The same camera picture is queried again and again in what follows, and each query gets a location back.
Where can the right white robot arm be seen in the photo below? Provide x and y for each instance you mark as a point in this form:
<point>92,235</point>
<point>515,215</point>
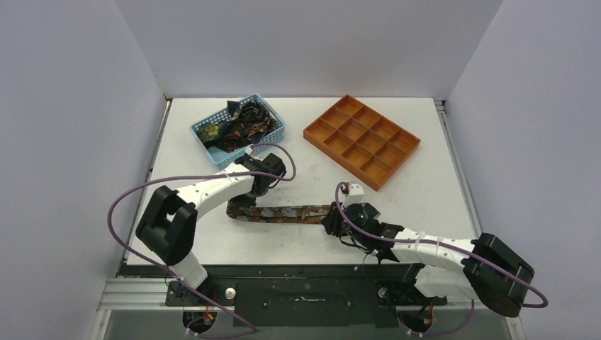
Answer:
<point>483,269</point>

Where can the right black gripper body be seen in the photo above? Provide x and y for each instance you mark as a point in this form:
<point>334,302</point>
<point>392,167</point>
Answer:
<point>333,222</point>

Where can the black tie with orange swirls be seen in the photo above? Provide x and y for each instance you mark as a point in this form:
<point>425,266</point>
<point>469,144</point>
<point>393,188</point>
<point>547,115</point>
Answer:
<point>249,123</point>

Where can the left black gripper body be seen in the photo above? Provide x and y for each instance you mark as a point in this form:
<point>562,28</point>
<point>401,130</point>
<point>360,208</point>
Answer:
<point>259,193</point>

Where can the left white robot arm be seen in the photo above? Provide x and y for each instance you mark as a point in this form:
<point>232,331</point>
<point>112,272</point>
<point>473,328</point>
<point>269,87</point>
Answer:
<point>168,223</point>

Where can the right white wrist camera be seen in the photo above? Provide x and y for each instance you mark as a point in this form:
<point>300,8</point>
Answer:
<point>353,194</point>

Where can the dark tie with yellow flowers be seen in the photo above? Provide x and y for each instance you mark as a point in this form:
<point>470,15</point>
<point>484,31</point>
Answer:
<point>212,133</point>

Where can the orange floral necktie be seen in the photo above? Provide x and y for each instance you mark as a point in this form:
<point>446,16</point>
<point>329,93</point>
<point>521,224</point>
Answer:
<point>245,208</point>

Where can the orange wooden compartment tray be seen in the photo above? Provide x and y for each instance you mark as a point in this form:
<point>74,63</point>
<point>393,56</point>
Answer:
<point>361,140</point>

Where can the black metal base plate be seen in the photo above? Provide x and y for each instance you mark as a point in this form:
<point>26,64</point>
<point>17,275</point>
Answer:
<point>319,295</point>

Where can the aluminium frame rail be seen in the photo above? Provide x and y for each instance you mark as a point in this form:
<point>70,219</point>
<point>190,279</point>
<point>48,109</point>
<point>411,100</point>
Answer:
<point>515,326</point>

